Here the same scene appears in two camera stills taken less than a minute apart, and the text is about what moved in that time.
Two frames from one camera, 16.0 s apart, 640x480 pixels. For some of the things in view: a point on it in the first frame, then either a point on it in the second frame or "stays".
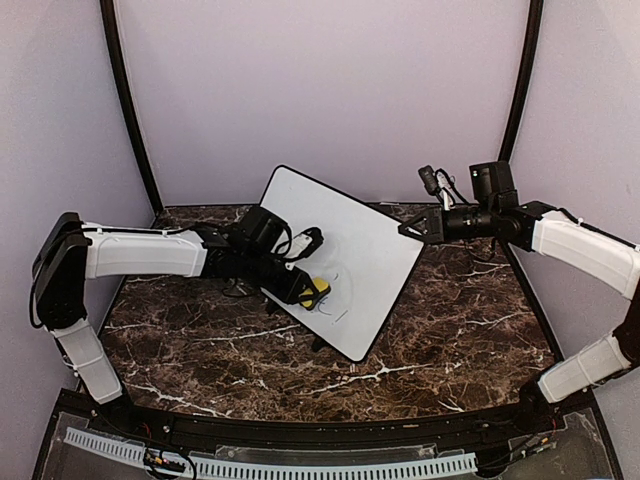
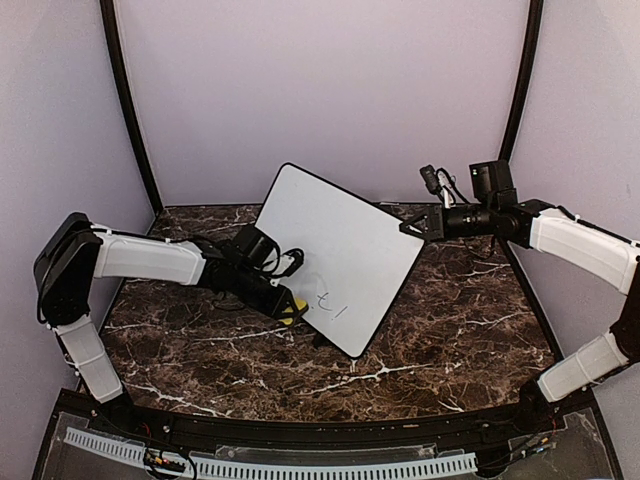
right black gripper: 435,223 stays
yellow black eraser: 322,286 → 300,305
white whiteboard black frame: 364,259 stays
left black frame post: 121,67 stays
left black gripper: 289,291 → 272,309
